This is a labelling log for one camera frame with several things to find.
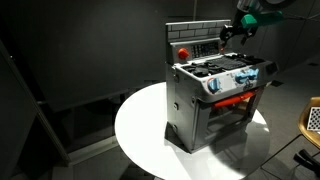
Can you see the yellow wooden chair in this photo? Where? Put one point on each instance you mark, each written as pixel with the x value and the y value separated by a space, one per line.
pixel 303 157

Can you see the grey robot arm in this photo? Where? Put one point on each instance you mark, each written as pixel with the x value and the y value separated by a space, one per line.
pixel 261 7

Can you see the orange oven door handle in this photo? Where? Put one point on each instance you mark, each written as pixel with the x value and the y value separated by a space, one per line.
pixel 234 99

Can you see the blue middle right knob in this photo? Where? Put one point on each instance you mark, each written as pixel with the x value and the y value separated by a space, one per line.
pixel 253 74

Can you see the grey toy stove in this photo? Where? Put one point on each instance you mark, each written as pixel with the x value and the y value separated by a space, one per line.
pixel 190 111

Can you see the black white calibration board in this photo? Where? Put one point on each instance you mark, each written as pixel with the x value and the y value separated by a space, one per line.
pixel 314 119

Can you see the blue knob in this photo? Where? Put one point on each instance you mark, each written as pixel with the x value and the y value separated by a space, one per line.
pixel 241 78
pixel 214 85
pixel 253 74

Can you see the black stove control panel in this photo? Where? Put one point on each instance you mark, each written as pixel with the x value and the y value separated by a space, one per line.
pixel 206 49

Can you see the round white table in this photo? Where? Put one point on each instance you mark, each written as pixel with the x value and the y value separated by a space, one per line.
pixel 142 133

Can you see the red round stove knob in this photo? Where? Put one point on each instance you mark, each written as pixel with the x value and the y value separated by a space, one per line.
pixel 183 53

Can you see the black burner grate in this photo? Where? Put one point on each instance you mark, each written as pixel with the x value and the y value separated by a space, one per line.
pixel 219 65

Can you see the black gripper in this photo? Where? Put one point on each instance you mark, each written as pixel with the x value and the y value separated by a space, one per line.
pixel 237 28

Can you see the blue left front knob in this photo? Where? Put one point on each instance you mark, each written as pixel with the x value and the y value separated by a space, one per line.
pixel 214 85

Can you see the blue middle left knob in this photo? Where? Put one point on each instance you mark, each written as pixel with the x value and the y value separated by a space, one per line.
pixel 241 78

